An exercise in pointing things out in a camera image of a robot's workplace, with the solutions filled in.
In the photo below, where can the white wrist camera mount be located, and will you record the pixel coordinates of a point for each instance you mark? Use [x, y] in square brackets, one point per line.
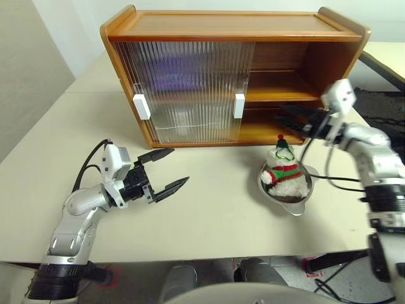
[112, 161]
[340, 96]

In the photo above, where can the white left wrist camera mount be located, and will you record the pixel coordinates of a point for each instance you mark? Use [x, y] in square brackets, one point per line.
[112, 161]

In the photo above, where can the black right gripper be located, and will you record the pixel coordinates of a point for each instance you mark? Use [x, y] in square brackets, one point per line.
[318, 125]

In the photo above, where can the purple box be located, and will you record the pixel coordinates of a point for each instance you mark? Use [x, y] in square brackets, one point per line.
[183, 71]

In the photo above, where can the white robot body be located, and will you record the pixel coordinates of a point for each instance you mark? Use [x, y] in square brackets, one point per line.
[269, 294]

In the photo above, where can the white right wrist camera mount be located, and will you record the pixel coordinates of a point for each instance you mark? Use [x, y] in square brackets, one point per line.
[340, 96]

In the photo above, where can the silver metal dish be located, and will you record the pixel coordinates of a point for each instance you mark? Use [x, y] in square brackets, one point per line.
[297, 207]

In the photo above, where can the black table leg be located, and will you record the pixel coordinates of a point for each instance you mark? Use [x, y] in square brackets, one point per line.
[338, 259]

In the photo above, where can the black bar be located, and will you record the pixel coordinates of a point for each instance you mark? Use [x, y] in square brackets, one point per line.
[383, 68]

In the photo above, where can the black cloth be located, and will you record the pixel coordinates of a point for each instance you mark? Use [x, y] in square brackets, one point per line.
[379, 104]

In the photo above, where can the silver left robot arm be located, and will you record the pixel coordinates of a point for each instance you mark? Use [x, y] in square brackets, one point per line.
[79, 202]

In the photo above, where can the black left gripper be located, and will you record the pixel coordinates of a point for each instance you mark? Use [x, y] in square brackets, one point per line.
[137, 182]

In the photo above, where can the white plush toy red scarf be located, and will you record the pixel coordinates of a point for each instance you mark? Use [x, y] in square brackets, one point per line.
[286, 177]

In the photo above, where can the ribbed clear sliding door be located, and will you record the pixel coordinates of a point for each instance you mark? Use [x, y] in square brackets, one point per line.
[239, 106]
[142, 107]

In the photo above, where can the wooden cabinet with shelves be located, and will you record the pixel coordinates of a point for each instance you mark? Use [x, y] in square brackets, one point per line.
[221, 28]

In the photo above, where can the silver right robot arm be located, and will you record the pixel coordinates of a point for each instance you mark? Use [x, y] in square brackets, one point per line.
[379, 158]

